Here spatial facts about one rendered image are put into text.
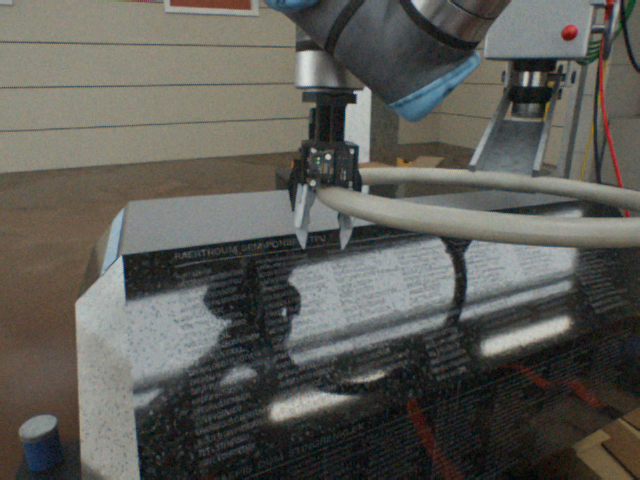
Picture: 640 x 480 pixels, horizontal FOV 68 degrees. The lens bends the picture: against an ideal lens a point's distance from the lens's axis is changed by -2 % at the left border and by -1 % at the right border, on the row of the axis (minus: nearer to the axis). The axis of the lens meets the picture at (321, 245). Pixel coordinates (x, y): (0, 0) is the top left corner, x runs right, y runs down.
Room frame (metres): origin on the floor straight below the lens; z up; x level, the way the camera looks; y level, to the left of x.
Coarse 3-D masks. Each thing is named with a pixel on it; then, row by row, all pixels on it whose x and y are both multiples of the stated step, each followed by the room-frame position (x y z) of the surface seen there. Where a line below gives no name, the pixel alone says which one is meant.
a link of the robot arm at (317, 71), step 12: (300, 60) 0.63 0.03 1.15; (312, 60) 0.61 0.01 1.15; (324, 60) 0.61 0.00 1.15; (336, 60) 0.61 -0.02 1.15; (300, 72) 0.62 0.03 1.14; (312, 72) 0.61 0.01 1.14; (324, 72) 0.61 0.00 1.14; (336, 72) 0.61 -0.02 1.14; (348, 72) 0.61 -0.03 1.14; (300, 84) 0.62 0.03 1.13; (312, 84) 0.61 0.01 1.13; (324, 84) 0.61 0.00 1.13; (336, 84) 0.61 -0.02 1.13; (348, 84) 0.61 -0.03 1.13; (360, 84) 0.63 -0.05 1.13
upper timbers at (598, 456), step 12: (636, 432) 1.08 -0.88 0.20; (564, 456) 1.03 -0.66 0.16; (576, 456) 1.00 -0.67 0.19; (588, 456) 0.99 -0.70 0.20; (600, 456) 0.99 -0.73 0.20; (564, 468) 1.02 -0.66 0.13; (576, 468) 0.99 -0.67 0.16; (588, 468) 0.96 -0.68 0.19; (600, 468) 0.95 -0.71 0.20; (612, 468) 0.95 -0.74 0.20
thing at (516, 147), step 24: (504, 72) 1.47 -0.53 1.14; (504, 96) 1.23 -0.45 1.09; (552, 96) 1.19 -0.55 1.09; (504, 120) 1.20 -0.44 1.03; (480, 144) 0.97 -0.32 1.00; (504, 144) 1.06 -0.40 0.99; (528, 144) 1.05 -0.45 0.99; (480, 168) 0.95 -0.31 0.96; (504, 168) 0.95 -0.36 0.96; (528, 168) 0.94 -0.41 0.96; (528, 192) 0.85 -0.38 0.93
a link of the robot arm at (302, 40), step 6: (300, 30) 0.63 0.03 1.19; (300, 36) 0.63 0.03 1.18; (306, 36) 0.62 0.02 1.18; (300, 42) 0.63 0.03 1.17; (306, 42) 0.62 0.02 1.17; (312, 42) 0.61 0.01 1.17; (300, 48) 0.63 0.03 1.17; (306, 48) 0.62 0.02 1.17; (312, 48) 0.61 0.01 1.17; (318, 48) 0.61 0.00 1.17
